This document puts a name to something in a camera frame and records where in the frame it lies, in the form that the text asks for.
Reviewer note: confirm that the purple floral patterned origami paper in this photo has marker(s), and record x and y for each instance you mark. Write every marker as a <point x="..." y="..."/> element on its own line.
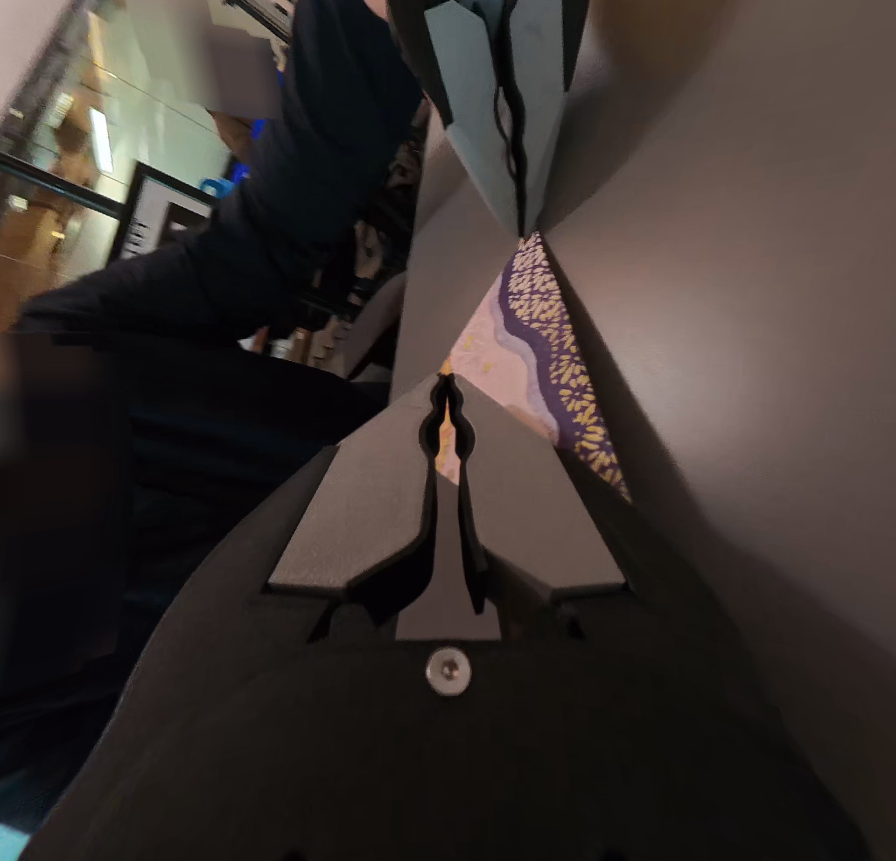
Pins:
<point x="539" y="357"/>

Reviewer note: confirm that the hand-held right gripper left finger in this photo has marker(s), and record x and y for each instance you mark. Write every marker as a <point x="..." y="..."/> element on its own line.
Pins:
<point x="350" y="511"/>

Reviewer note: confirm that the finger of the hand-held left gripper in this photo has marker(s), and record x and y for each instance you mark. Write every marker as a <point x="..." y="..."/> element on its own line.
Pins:
<point x="465" y="84"/>
<point x="542" y="70"/>

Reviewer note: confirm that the glass window with dark frame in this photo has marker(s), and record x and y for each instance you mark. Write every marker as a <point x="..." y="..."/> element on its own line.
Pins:
<point x="140" y="119"/>

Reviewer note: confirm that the person's left forearm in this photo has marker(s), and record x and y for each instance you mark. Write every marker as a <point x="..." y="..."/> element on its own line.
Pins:
<point x="280" y="196"/>

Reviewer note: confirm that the black framed computer monitor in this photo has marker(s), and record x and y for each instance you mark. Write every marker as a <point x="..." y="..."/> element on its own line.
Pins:
<point x="157" y="220"/>

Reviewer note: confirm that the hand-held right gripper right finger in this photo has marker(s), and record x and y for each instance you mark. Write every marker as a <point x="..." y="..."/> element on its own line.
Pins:
<point x="539" y="511"/>

